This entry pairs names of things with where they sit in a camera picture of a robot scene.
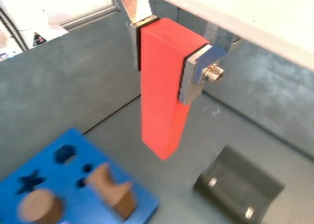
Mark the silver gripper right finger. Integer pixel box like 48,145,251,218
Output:
178,23,242,105

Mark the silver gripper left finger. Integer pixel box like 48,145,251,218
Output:
114,0,158,71

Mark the red tall rectangular block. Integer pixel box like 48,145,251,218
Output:
142,18,207,160

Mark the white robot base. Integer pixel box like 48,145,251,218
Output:
0,0,70,51

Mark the blue shape-sorting board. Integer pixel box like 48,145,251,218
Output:
0,129,159,224

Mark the dark grey curved block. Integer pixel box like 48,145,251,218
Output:
194,145,284,224

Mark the brown notched tall block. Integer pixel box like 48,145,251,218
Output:
86,163,138,220

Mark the brown cylinder peg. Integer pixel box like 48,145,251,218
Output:
19,189,64,224

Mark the aluminium frame rail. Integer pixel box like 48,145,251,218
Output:
60,5,117,31

